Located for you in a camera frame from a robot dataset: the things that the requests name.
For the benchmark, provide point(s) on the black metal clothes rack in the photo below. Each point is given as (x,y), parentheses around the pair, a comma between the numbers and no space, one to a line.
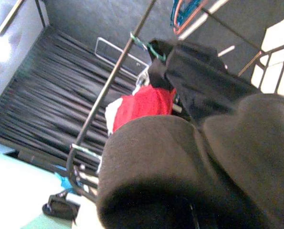
(101,100)

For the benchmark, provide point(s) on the red garment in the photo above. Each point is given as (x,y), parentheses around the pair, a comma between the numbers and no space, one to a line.
(144,102)

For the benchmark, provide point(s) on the white garment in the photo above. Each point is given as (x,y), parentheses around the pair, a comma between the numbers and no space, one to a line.
(112,112)

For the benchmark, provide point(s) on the black ribbed panel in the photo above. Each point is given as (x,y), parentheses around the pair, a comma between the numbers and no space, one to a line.
(48,95)

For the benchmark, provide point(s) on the dark brown fleece garment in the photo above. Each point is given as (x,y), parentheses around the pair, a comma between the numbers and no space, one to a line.
(156,155)

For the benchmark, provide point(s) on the dark grey floor mat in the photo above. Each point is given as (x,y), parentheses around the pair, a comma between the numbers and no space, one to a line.
(84,14)

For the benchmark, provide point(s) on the teal blue garment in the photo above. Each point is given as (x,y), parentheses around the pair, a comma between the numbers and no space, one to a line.
(187,9)

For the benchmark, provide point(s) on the pink plastic hanger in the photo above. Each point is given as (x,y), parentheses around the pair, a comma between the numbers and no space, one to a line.
(192,20)

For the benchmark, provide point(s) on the silver rectangular frame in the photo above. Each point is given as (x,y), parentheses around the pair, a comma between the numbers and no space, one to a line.
(122,51)

